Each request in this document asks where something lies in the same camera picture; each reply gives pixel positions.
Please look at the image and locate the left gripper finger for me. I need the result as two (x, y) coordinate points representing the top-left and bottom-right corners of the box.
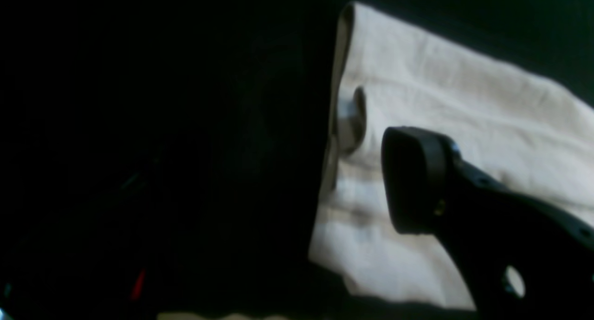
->
(381, 127), (594, 320)

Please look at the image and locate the cream white T-shirt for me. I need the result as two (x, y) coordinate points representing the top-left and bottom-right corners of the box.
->
(309, 2), (593, 320)

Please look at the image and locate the black table cloth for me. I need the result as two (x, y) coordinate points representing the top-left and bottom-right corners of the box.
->
(1, 0), (593, 320)

